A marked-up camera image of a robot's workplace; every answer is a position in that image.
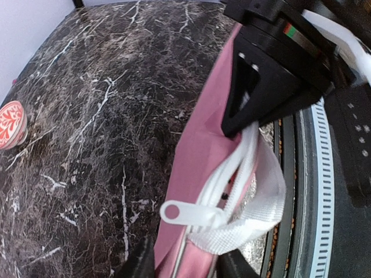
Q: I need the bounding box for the white cable tray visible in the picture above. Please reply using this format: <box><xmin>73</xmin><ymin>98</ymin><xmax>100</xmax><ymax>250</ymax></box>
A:
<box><xmin>295</xmin><ymin>101</ymin><xmax>334</xmax><ymax>277</ymax></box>

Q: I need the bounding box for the red white patterned bowl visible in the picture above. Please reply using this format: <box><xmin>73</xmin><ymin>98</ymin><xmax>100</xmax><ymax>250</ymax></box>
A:
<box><xmin>1</xmin><ymin>101</ymin><xmax>28</xmax><ymax>150</ymax></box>

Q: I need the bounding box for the pink racket bag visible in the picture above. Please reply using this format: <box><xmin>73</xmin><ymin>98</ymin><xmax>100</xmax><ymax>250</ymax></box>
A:
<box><xmin>154</xmin><ymin>25</ymin><xmax>286</xmax><ymax>277</ymax></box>

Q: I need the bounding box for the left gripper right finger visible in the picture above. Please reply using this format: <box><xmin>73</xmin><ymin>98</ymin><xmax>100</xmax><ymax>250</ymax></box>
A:
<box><xmin>216</xmin><ymin>249</ymin><xmax>260</xmax><ymax>278</ymax></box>

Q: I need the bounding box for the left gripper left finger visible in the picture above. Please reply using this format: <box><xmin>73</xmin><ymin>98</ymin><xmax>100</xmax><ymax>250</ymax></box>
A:
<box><xmin>114</xmin><ymin>236</ymin><xmax>155</xmax><ymax>278</ymax></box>

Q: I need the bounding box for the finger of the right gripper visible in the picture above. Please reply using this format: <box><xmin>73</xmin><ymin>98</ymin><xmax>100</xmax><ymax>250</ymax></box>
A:
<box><xmin>221</xmin><ymin>37</ymin><xmax>322</xmax><ymax>138</ymax></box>

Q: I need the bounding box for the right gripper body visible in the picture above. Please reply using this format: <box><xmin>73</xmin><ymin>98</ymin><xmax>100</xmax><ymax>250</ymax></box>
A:
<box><xmin>220</xmin><ymin>0</ymin><xmax>371</xmax><ymax>96</ymax></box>

